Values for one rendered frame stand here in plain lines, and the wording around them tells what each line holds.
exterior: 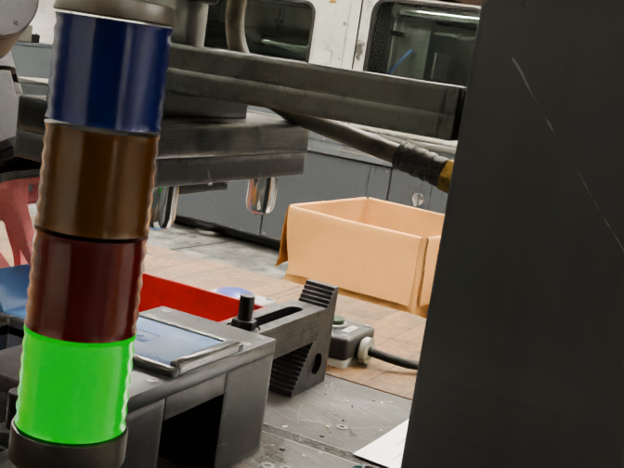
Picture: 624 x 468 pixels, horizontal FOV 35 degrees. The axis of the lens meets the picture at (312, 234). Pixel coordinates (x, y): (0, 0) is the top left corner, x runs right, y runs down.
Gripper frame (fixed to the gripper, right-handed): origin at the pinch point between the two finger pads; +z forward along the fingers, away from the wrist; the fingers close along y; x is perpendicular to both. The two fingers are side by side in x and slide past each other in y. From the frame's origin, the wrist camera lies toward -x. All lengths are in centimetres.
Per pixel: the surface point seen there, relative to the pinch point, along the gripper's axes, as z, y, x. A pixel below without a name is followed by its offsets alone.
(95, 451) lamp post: 8.0, 26.9, -27.2
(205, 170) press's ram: -2.6, 18.9, -3.6
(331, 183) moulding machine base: -29, -200, 453
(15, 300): 1.2, 0.2, -2.4
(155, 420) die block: 10.7, 12.1, -6.1
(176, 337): 6.7, 9.5, 1.5
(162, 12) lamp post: -4.9, 33.6, -26.0
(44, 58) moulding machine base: -194, -446, 534
